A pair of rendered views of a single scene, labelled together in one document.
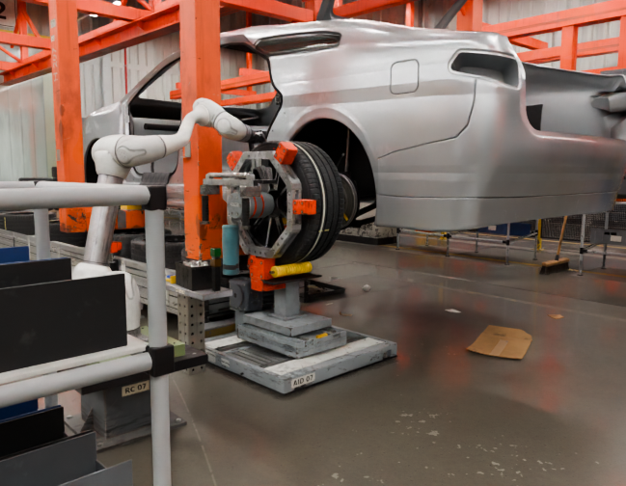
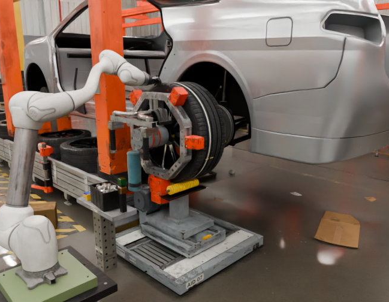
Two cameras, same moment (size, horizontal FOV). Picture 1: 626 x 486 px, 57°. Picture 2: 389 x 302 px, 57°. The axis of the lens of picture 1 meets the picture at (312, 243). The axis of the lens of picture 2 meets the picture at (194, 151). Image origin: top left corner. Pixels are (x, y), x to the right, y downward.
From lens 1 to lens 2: 0.79 m
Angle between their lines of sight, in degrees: 7
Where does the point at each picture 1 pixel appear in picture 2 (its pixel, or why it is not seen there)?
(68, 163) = (11, 85)
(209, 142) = (115, 81)
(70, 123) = (10, 55)
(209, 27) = not seen: outside the picture
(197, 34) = not seen: outside the picture
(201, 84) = (106, 33)
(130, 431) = not seen: outside the picture
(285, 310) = (177, 214)
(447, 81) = (318, 38)
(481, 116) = (348, 70)
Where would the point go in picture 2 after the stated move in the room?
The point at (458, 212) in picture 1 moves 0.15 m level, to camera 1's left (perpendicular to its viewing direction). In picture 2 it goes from (323, 150) to (296, 150)
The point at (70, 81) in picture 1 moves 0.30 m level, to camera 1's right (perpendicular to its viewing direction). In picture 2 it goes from (8, 22) to (37, 22)
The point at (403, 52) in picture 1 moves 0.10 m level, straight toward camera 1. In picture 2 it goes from (278, 10) to (280, 7)
